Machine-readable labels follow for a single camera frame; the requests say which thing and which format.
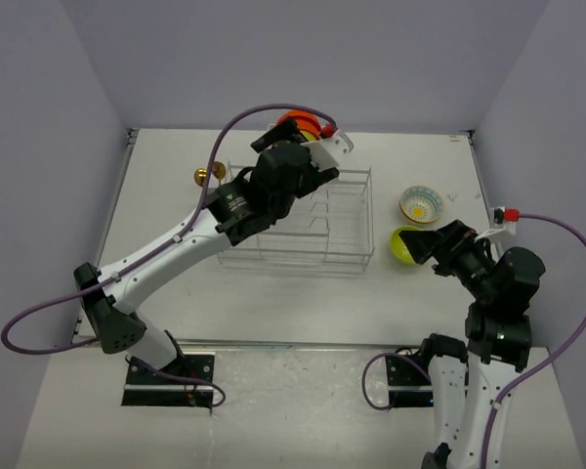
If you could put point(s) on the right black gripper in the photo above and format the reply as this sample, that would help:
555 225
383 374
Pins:
447 243

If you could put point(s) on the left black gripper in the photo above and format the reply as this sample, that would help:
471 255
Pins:
315 178

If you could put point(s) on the orange bowl front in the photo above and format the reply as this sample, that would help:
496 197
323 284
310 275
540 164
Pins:
306 122

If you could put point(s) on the orange bowl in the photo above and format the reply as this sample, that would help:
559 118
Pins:
294 112
306 122

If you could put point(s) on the lime green bowl front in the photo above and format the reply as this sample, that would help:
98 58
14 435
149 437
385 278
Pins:
398 247

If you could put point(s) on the lime green bowl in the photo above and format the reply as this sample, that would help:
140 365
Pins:
310 135
398 247

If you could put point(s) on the blue patterned yellow bowl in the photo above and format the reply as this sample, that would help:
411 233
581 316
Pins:
421 205

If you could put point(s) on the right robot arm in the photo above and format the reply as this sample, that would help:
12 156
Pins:
472 378

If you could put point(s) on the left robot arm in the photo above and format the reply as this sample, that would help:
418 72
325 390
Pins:
113 294

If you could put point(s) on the orange bowl rear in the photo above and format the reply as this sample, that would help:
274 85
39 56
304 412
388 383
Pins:
294 112

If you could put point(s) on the gold spoon right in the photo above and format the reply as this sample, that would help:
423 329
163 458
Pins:
219 171

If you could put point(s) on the gold spoon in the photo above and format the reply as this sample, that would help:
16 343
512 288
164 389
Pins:
219 171
201 177

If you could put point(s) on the gold spoon left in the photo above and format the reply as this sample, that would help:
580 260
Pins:
201 177

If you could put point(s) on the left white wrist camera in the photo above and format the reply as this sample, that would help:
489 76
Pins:
327 153

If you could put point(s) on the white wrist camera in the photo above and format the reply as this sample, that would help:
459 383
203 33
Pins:
503 224
327 153

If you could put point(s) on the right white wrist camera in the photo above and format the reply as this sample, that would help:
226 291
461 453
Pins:
503 224

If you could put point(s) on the white wire dish rack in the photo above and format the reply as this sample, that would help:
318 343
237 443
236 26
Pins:
330 230

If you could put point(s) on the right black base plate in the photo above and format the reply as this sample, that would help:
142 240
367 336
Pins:
408 387

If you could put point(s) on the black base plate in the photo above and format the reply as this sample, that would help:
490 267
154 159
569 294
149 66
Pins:
145 388
408 387

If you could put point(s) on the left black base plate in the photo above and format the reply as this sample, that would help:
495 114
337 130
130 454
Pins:
145 388

